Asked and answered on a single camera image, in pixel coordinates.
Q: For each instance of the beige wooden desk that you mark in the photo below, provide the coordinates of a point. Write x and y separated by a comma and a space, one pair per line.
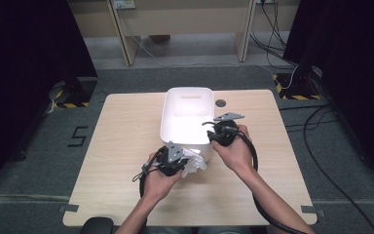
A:
181, 19

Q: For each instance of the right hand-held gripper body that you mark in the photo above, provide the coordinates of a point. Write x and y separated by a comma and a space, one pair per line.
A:
226, 133

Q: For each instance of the stand base with hazard tape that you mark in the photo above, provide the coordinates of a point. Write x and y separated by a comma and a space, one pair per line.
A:
79, 92
297, 87

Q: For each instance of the person's left hand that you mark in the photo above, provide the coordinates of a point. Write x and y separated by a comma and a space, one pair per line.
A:
157, 187

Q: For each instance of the black chair seat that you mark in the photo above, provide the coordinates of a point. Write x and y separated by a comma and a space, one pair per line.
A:
96, 226

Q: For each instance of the white waffle cloth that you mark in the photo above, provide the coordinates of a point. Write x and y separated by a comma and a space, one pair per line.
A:
196, 164

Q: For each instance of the white power outlet strip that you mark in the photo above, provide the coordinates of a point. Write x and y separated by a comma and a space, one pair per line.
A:
124, 4

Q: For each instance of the black curtain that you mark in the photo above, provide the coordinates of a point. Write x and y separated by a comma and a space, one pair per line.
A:
354, 48
22, 65

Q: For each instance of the person's right hand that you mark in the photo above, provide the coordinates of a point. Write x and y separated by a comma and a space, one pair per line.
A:
237, 156

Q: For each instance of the white plastic bin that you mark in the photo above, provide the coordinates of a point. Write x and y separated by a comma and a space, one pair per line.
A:
185, 120

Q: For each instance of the grey tape piece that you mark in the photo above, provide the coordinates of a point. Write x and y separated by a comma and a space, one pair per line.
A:
311, 210
68, 208

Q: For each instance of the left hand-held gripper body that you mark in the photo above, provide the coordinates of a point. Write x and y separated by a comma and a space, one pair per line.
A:
172, 165

